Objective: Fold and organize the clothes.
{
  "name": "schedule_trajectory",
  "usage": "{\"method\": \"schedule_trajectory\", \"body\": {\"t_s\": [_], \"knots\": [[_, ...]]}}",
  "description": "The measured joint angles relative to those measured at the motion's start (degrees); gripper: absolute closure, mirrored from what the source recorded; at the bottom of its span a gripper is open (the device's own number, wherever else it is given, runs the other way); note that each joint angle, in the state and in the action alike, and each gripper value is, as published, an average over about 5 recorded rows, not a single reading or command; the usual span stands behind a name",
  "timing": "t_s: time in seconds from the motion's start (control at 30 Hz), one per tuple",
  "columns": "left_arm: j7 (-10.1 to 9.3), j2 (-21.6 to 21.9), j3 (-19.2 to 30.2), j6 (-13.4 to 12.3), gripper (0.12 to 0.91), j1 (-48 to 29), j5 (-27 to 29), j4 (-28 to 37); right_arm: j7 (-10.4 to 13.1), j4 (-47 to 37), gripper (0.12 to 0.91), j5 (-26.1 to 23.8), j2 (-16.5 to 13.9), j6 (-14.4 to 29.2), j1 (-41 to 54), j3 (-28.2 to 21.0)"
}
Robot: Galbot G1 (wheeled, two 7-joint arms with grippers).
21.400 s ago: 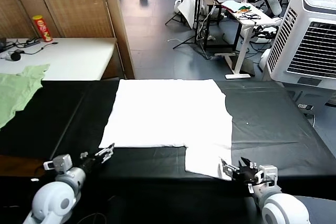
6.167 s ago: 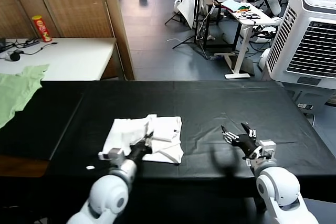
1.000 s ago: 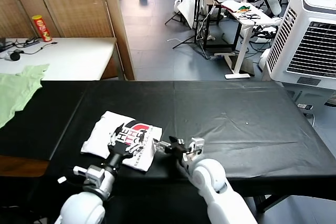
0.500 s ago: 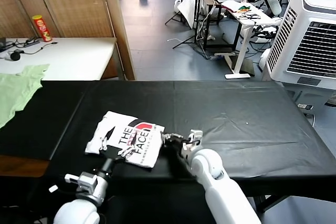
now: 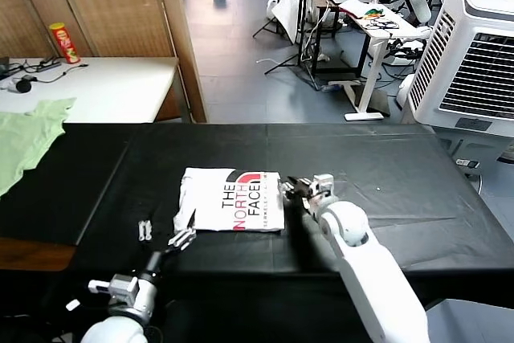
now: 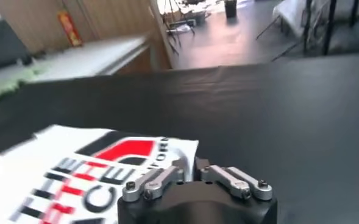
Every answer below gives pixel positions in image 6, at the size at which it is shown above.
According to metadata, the white t-shirt with print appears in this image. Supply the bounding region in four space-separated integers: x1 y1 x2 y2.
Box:
0 124 199 224

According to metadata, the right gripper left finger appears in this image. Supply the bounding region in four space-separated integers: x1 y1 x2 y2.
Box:
121 157 188 203

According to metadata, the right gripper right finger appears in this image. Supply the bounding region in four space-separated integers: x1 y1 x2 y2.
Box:
194 157 274 201

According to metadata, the black trash bin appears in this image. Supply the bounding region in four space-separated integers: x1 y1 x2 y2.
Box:
224 0 238 18

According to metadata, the black tablecloth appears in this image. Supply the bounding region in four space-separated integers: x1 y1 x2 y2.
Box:
0 51 359 224

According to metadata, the black tripod stand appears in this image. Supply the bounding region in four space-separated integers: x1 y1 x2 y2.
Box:
255 0 338 61

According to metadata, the white side table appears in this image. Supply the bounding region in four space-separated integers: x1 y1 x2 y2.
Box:
0 35 151 86

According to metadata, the white leaning board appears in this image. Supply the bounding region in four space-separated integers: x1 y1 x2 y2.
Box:
272 0 308 39

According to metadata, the red chips can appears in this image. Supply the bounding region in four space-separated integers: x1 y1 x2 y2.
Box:
57 9 83 48

